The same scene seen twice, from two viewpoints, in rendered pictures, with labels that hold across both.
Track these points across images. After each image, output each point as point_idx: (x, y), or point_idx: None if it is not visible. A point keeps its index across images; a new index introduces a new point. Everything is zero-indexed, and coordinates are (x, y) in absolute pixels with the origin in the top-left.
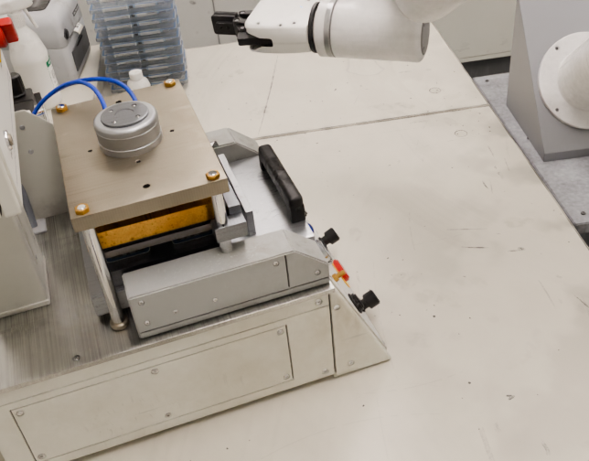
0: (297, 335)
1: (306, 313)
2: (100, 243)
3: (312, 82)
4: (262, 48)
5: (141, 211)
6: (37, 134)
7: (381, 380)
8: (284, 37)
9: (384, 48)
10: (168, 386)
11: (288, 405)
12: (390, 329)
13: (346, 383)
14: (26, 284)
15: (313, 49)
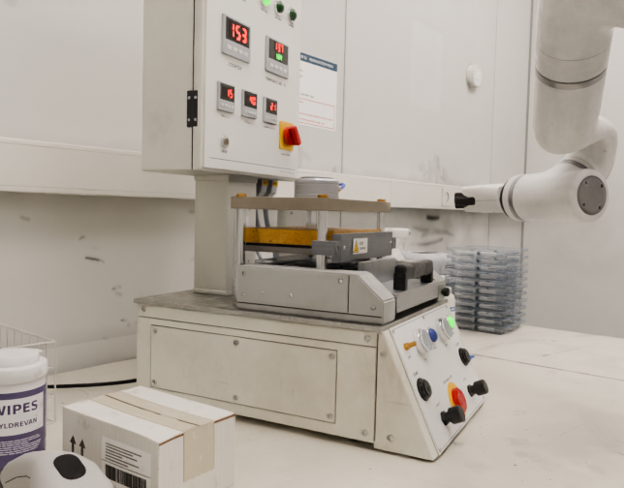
0: (345, 368)
1: (356, 346)
2: (243, 226)
3: (608, 356)
4: (469, 205)
5: (269, 205)
6: (297, 221)
7: (407, 467)
8: (483, 194)
9: (547, 199)
10: (241, 365)
11: (319, 444)
12: (462, 453)
13: (377, 456)
14: (219, 272)
15: (504, 209)
